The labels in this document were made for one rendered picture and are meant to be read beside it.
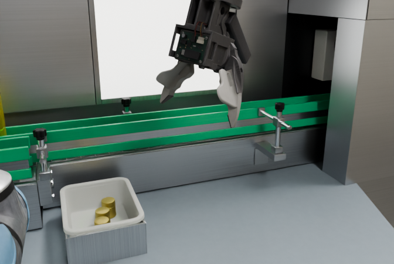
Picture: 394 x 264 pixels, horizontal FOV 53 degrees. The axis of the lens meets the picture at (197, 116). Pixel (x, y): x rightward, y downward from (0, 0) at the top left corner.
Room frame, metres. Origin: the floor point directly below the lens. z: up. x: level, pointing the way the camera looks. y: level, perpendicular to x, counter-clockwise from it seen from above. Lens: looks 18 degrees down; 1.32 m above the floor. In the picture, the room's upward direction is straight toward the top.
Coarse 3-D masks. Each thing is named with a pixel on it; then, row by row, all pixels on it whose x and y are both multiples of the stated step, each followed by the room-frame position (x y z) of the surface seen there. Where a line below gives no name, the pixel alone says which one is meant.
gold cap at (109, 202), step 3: (105, 198) 0.90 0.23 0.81; (108, 198) 0.90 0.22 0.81; (111, 198) 0.90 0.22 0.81; (102, 201) 0.88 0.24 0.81; (105, 201) 0.88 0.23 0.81; (108, 201) 0.88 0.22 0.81; (111, 201) 0.88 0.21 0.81; (114, 201) 0.89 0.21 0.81; (102, 204) 0.88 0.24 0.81; (105, 204) 0.87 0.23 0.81; (108, 204) 0.87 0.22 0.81; (111, 204) 0.88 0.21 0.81; (114, 204) 0.89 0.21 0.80; (108, 207) 0.87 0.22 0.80; (111, 207) 0.88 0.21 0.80; (114, 207) 0.89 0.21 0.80; (111, 210) 0.88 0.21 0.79; (114, 210) 0.88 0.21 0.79; (111, 213) 0.88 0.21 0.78; (114, 213) 0.88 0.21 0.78; (111, 216) 0.88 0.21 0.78; (114, 216) 0.88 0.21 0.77
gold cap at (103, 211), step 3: (102, 207) 0.85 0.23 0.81; (105, 207) 0.85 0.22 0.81; (96, 210) 0.84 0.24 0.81; (99, 210) 0.84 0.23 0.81; (102, 210) 0.84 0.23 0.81; (105, 210) 0.84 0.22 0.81; (108, 210) 0.84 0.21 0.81; (96, 213) 0.83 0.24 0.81; (99, 213) 0.83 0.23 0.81; (102, 213) 0.83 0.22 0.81; (105, 213) 0.83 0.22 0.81; (108, 213) 0.84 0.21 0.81; (96, 216) 0.83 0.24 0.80; (99, 216) 0.83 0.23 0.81; (108, 216) 0.84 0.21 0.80
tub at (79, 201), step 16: (64, 192) 0.88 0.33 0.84; (80, 192) 0.92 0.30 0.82; (96, 192) 0.93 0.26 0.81; (112, 192) 0.94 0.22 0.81; (128, 192) 0.89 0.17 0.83; (64, 208) 0.80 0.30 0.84; (80, 208) 0.91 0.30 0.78; (96, 208) 0.92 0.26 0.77; (128, 208) 0.88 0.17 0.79; (64, 224) 0.74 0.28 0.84; (80, 224) 0.85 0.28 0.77; (112, 224) 0.74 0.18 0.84; (128, 224) 0.75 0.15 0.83
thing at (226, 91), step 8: (224, 72) 0.62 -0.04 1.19; (224, 80) 0.61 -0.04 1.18; (232, 80) 0.62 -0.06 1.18; (224, 88) 0.60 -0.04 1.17; (232, 88) 0.61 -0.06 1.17; (224, 96) 0.59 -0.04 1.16; (232, 96) 0.61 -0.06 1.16; (240, 96) 0.61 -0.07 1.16; (232, 104) 0.60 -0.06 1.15; (240, 104) 0.61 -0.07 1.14; (232, 112) 0.60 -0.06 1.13; (232, 120) 0.60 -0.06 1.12
